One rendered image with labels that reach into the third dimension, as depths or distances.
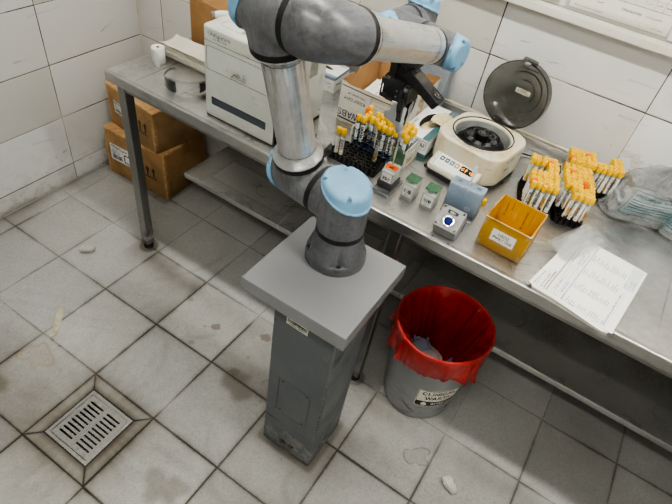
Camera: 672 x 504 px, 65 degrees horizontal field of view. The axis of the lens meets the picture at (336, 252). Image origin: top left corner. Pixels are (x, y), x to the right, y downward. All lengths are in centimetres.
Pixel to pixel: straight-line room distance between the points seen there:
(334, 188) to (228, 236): 157
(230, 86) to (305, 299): 80
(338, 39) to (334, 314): 58
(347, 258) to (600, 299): 68
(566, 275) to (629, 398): 82
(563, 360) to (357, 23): 162
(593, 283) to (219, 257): 165
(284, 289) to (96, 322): 129
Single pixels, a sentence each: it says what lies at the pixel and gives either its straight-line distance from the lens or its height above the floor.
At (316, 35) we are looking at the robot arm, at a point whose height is 149.
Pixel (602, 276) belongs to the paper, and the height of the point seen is 89.
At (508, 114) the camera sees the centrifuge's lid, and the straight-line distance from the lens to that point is 194.
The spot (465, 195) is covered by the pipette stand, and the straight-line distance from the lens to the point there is 156.
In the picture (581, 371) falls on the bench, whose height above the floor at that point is 27.
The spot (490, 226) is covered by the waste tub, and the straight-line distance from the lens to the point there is 149.
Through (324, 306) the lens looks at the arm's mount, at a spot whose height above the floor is 92.
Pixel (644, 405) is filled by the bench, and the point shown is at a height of 27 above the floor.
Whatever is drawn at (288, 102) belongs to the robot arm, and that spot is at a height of 131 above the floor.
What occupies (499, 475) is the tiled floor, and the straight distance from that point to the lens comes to 218.
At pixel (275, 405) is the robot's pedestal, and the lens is 181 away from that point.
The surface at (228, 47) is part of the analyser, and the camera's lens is 169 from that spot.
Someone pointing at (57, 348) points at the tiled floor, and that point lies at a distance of 234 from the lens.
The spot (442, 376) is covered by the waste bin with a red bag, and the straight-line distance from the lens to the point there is 185.
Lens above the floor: 183
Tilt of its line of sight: 44 degrees down
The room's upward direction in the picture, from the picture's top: 11 degrees clockwise
